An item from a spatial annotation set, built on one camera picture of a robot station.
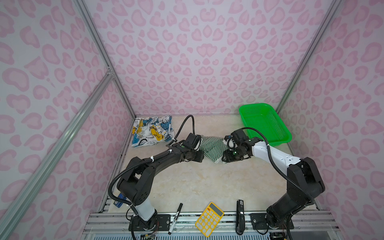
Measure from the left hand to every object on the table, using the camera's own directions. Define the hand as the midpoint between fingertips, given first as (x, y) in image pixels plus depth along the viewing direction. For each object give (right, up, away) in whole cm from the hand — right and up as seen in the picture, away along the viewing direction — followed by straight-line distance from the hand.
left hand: (202, 154), depth 89 cm
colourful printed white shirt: (-40, +13, +19) cm, 46 cm away
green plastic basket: (+48, +24, +28) cm, 61 cm away
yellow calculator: (+3, -29, -16) cm, 33 cm away
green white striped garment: (+8, +2, +8) cm, 12 cm away
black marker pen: (-14, -29, -15) cm, 35 cm away
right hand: (+14, -1, -2) cm, 14 cm away
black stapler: (+18, -29, -17) cm, 38 cm away
